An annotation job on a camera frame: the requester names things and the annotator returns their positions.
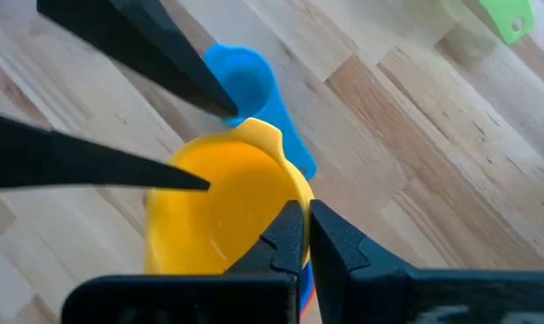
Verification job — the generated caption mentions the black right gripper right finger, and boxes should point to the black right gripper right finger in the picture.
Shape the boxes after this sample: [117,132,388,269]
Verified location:
[308,199,413,324]

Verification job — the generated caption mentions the green measuring cup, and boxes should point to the green measuring cup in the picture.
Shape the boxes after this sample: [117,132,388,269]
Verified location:
[477,0,536,46]

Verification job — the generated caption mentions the teal measuring cup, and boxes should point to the teal measuring cup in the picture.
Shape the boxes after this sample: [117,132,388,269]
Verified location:
[203,42,319,181]

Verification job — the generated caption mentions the yellow measuring cup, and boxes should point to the yellow measuring cup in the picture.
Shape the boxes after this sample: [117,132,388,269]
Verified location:
[143,117,316,275]

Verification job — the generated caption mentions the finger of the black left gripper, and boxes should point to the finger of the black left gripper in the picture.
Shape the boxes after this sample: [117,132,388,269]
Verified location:
[36,0,240,119]
[0,111,212,191]

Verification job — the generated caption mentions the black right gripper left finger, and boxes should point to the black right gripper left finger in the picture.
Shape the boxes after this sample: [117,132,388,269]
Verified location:
[226,199,308,324]

